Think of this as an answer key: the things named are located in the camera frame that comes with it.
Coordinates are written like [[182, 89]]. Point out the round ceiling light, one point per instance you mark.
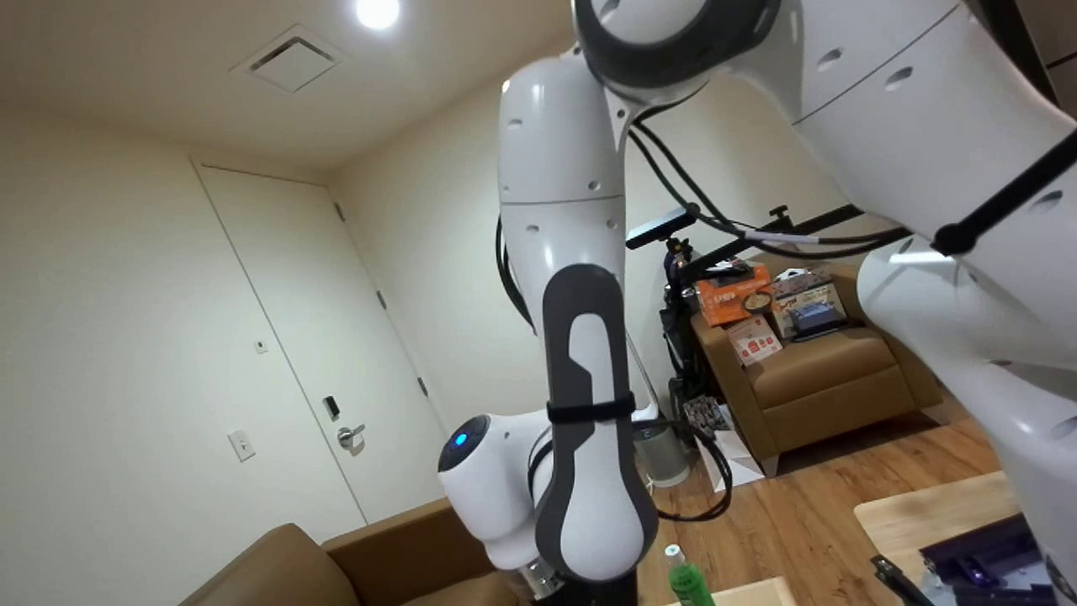
[[377, 11]]

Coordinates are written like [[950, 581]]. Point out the white grey air purifier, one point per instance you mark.
[[663, 454]]

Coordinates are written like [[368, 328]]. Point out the red white box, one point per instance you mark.
[[756, 342]]

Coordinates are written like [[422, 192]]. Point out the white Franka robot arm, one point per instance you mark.
[[897, 113]]

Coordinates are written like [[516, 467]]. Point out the black clamp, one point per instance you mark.
[[897, 577]]

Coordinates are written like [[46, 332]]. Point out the white light switch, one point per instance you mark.
[[240, 445]]

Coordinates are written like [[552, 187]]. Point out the white door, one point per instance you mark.
[[304, 339]]

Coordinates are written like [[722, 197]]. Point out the green plastic bottle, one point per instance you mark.
[[683, 585]]

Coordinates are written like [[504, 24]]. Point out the grey printed box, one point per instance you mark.
[[808, 311]]

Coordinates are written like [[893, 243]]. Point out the square ceiling vent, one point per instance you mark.
[[292, 66]]

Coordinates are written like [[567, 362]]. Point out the white paper bag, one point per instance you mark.
[[742, 456]]

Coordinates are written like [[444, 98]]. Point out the black purple base board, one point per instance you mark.
[[987, 562]]

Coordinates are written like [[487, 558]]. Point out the brown armchair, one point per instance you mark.
[[828, 381]]

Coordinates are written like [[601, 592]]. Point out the brown leather sofa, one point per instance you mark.
[[382, 562]]

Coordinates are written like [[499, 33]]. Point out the black stereo camera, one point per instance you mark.
[[660, 227]]

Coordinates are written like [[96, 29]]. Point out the black camera stand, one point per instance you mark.
[[677, 326]]

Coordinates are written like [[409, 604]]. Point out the orange box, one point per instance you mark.
[[727, 301]]

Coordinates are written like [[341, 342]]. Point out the door deadbolt lock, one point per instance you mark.
[[332, 408]]

